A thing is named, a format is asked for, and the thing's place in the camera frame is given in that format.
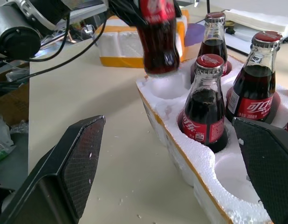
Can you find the white foam box orange tape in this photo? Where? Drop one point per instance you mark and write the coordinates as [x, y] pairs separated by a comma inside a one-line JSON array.
[[120, 44]]

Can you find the purple translucent object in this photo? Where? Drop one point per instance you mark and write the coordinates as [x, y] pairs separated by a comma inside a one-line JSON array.
[[194, 35]]

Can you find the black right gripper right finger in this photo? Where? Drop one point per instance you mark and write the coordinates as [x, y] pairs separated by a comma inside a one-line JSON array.
[[269, 163]]

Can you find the small black gold object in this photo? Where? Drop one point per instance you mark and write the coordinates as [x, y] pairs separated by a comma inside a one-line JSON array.
[[229, 26]]

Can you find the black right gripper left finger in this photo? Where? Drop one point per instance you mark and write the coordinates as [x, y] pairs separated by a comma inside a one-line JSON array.
[[64, 168]]

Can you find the brown cardboard box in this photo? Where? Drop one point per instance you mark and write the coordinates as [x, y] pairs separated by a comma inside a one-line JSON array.
[[11, 105]]

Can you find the clear plastic bag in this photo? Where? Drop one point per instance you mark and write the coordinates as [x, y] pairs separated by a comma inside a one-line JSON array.
[[4, 137]]

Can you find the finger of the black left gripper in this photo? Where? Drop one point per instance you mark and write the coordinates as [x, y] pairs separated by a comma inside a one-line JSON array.
[[177, 9], [127, 12]]

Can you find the white paper stack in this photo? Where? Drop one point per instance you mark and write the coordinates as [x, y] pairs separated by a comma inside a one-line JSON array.
[[262, 19]]

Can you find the white foam crate orange tape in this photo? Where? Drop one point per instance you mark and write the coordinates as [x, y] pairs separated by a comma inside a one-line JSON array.
[[204, 161]]

